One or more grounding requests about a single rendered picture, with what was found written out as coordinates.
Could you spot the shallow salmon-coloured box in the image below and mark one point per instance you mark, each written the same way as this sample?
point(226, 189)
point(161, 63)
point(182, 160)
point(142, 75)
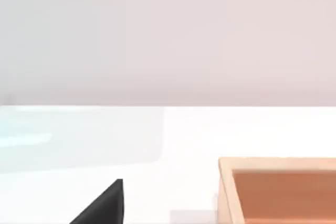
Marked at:
point(283, 195)

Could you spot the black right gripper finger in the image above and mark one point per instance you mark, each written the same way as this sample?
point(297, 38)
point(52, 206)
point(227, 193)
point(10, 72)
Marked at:
point(107, 205)

